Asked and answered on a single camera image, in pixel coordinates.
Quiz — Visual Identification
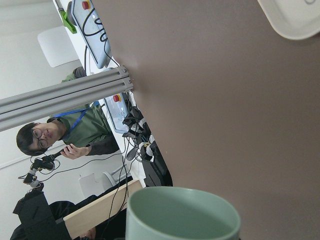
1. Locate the cream rabbit tray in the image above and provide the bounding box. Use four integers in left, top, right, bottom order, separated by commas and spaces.
258, 0, 320, 40

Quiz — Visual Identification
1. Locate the teach pendant tablet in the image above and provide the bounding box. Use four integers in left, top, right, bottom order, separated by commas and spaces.
69, 0, 112, 71
104, 92, 129, 134

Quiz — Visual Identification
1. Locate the person in black jacket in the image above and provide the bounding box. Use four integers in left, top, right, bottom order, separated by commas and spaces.
10, 176, 133, 240

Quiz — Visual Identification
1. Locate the aluminium frame post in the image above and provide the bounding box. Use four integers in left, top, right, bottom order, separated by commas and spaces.
0, 66, 133, 131

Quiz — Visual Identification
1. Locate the green cup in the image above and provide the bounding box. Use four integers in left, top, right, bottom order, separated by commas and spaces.
125, 186, 241, 240

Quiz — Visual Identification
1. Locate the person in green jacket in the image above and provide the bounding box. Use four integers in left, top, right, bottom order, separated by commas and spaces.
16, 66, 120, 161

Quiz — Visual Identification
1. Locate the green plastic clip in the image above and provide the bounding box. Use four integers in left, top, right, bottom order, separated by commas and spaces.
60, 10, 77, 34

